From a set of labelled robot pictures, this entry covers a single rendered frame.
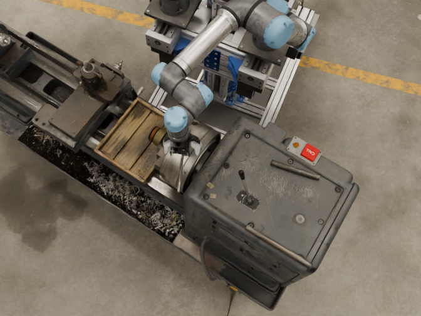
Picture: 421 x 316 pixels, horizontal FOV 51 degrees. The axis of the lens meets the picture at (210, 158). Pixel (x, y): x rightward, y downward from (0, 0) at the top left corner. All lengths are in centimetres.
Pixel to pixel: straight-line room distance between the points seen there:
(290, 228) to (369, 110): 198
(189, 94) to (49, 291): 192
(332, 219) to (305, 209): 11
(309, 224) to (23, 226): 202
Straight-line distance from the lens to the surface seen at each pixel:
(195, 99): 146
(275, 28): 159
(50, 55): 260
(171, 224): 242
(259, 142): 183
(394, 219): 331
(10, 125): 284
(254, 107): 308
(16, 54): 257
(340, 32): 388
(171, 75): 151
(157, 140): 198
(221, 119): 304
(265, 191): 176
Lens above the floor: 291
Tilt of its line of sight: 68 degrees down
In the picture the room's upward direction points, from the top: 6 degrees clockwise
